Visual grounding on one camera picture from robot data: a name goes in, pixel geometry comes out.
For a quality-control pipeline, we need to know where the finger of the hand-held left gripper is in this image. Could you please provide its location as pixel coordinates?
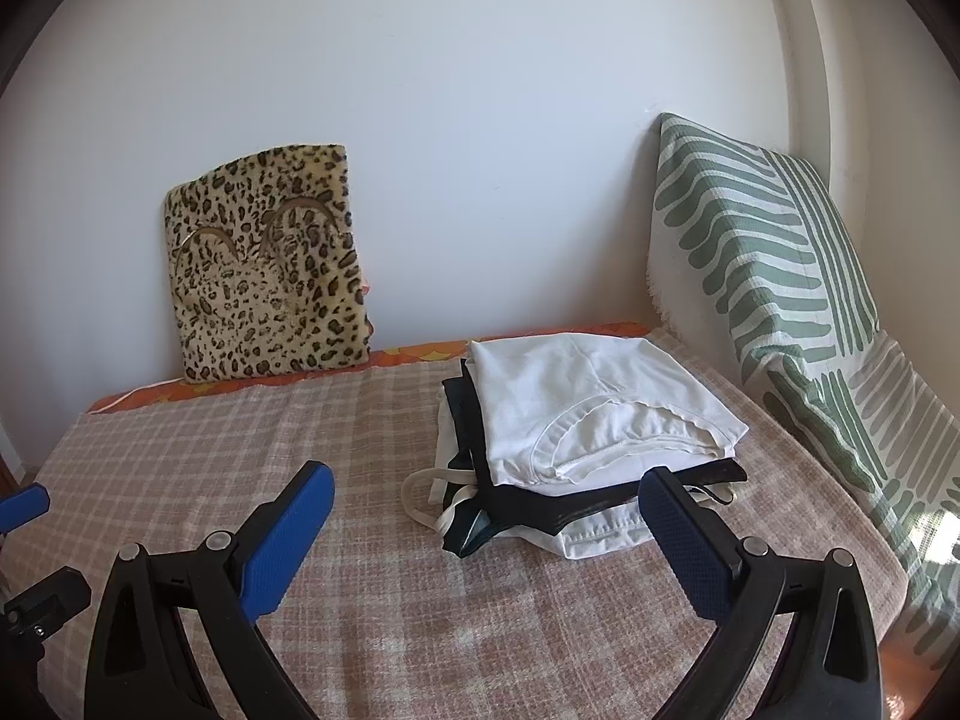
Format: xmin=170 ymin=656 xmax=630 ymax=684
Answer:
xmin=0 ymin=484 xmax=52 ymax=533
xmin=0 ymin=570 xmax=92 ymax=642

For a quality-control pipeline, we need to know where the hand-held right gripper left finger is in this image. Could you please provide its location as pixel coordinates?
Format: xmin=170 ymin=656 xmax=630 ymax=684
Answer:
xmin=84 ymin=460 xmax=336 ymax=720

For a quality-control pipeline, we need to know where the white folded garment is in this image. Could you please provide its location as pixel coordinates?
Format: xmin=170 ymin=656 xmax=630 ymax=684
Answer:
xmin=510 ymin=499 xmax=661 ymax=562

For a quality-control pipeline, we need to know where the white t-shirt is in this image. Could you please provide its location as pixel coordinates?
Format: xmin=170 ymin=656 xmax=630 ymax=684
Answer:
xmin=466 ymin=334 xmax=751 ymax=485

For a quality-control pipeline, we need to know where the leopard print cushion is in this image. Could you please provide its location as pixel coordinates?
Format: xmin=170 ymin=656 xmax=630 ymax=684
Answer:
xmin=165 ymin=142 xmax=374 ymax=383

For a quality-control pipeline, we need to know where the dark teal garment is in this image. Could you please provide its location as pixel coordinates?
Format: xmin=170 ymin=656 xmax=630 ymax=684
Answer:
xmin=439 ymin=491 xmax=503 ymax=560

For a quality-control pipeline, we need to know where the green striped white cushion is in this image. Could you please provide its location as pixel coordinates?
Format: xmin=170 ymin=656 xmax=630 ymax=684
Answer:
xmin=646 ymin=112 xmax=960 ymax=672

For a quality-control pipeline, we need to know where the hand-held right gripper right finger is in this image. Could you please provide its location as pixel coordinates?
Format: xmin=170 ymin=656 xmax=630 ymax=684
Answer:
xmin=637 ymin=465 xmax=884 ymax=720

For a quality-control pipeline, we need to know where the pink plaid blanket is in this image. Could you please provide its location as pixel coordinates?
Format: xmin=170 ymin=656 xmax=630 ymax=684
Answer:
xmin=34 ymin=326 xmax=908 ymax=720

